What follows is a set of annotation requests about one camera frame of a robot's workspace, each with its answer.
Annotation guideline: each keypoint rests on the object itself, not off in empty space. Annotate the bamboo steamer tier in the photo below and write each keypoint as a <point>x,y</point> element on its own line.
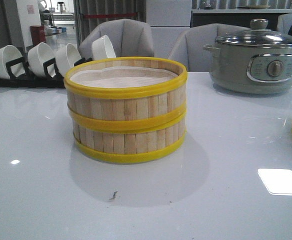
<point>132,103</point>
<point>129,142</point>

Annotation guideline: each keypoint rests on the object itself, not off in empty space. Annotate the white bowl right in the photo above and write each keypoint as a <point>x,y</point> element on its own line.
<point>102,48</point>

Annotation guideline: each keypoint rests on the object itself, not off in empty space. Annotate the white bowl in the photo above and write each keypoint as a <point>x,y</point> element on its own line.
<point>102,48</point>
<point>7,53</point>
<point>66,57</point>
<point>37,56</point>

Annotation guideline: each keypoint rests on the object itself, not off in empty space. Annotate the grey chair left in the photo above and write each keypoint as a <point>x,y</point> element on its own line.
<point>128,37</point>

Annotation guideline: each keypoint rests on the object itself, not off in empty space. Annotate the green electric cooking pot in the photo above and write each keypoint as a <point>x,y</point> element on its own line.
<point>251,69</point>

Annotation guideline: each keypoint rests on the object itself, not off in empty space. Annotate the black dish rack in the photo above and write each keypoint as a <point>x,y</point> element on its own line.
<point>52,78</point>

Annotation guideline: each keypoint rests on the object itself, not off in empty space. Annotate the red cylinder bin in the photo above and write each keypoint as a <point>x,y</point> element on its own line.
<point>37,34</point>

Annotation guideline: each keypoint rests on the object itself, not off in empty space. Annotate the dark counter cabinet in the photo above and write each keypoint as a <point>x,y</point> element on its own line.
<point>237,17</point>

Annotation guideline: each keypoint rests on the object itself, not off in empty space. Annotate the glass pot lid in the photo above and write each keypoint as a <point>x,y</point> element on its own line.
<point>258,35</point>

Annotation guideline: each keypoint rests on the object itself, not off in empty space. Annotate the white bowl far left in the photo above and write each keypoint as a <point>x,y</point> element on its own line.
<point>7,53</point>

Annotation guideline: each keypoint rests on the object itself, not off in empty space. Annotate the grey chair far right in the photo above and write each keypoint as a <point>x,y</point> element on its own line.
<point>284,23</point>

